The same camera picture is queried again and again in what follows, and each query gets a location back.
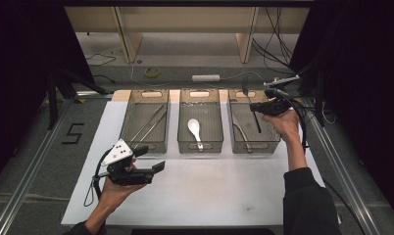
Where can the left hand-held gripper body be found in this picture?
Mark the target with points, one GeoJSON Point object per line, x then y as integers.
{"type": "Point", "coordinates": [133, 178]}

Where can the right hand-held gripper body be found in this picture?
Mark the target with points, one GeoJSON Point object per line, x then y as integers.
{"type": "Point", "coordinates": [278, 104]}

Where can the transparent grey plastic bin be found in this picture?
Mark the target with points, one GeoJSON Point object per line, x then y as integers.
{"type": "Point", "coordinates": [270, 130]}
{"type": "Point", "coordinates": [146, 114]}
{"type": "Point", "coordinates": [208, 114]}

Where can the white ceramic spoon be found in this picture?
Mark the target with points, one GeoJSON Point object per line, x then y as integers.
{"type": "Point", "coordinates": [194, 125]}

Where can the person's right hand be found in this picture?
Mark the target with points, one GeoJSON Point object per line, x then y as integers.
{"type": "Point", "coordinates": [288, 125]}

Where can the person's left hand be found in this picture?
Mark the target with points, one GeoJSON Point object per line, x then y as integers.
{"type": "Point", "coordinates": [115, 194]}

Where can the black metal stand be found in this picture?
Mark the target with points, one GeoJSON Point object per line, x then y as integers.
{"type": "Point", "coordinates": [52, 98]}
{"type": "Point", "coordinates": [320, 98]}

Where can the white power strip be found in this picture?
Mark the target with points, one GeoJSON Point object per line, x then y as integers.
{"type": "Point", "coordinates": [205, 78]}

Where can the yellow tape roll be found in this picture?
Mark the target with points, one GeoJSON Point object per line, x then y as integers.
{"type": "Point", "coordinates": [152, 72]}

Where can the black curtain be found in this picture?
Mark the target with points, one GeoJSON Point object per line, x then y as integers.
{"type": "Point", "coordinates": [365, 65]}
{"type": "Point", "coordinates": [22, 65]}

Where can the beige wooden desk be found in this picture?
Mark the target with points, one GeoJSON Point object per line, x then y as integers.
{"type": "Point", "coordinates": [185, 19]}

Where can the black metal bar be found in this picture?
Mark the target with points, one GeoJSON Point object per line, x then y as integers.
{"type": "Point", "coordinates": [185, 2]}

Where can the aluminium floor rail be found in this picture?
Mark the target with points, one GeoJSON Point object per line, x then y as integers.
{"type": "Point", "coordinates": [348, 182]}
{"type": "Point", "coordinates": [23, 184]}

